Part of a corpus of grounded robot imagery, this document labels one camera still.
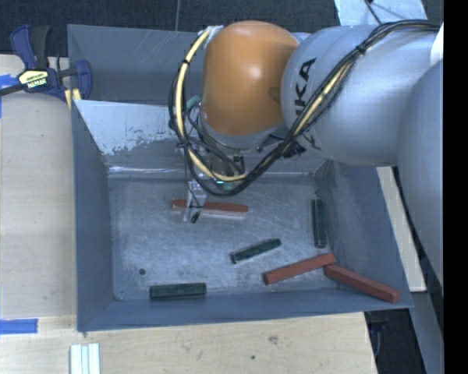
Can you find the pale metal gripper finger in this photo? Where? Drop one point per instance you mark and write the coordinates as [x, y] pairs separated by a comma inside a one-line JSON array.
[[197, 195], [187, 214]]

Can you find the grey metal bin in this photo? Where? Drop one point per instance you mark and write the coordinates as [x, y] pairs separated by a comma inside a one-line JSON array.
[[160, 248]]

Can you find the red-brown block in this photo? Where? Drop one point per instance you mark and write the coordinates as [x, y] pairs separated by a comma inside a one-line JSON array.
[[362, 284], [298, 269], [226, 207]]

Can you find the dark green flat block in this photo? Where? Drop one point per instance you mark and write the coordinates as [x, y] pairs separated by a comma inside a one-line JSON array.
[[255, 250], [319, 224], [177, 290]]

